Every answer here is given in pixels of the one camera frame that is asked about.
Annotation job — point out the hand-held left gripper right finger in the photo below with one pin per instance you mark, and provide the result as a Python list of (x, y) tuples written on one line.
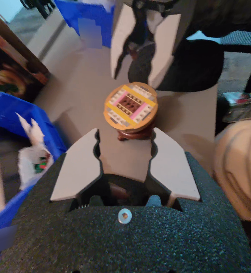
[(172, 170)]

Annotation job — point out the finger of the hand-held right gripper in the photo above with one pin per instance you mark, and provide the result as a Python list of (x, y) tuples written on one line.
[(120, 38), (166, 49)]

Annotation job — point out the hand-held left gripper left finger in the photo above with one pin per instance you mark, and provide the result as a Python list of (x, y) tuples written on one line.
[(78, 168)]

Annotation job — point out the pile of small lego pieces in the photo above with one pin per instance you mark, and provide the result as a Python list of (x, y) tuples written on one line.
[(40, 165)]

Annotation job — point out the torn white paper bag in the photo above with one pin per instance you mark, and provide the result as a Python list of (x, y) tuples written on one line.
[(29, 155)]

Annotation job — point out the lego flower pot model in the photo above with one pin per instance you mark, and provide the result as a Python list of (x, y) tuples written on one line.
[(130, 106)]

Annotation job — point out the blue plastic bin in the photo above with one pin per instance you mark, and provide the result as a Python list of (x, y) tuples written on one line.
[(89, 12), (10, 111)]

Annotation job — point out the person's right forearm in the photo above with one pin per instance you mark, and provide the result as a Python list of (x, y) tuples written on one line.
[(223, 15)]

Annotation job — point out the orchid print lego box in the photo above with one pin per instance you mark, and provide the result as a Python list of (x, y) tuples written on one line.
[(10, 64)]

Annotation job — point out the person's right hand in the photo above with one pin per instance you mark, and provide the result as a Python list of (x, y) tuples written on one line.
[(138, 48)]

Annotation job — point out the black mesh chair seat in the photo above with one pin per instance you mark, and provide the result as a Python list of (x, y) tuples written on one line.
[(191, 68)]

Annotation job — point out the person's beige shirt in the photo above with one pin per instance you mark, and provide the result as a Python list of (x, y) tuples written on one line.
[(240, 170)]

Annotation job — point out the red and white packet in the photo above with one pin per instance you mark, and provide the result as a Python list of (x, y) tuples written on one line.
[(236, 97)]

